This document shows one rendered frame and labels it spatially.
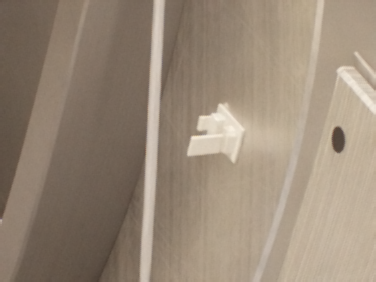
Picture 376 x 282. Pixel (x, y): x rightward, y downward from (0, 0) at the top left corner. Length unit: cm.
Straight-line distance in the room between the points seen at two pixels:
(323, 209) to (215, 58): 12
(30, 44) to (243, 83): 95
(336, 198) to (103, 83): 16
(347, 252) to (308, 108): 8
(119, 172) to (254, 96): 11
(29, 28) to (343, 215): 105
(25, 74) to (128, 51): 88
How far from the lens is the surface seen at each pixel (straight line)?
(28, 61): 189
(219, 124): 97
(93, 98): 100
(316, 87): 91
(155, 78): 96
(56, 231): 105
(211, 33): 98
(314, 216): 89
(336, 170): 88
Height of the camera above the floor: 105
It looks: 6 degrees down
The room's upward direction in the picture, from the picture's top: 1 degrees clockwise
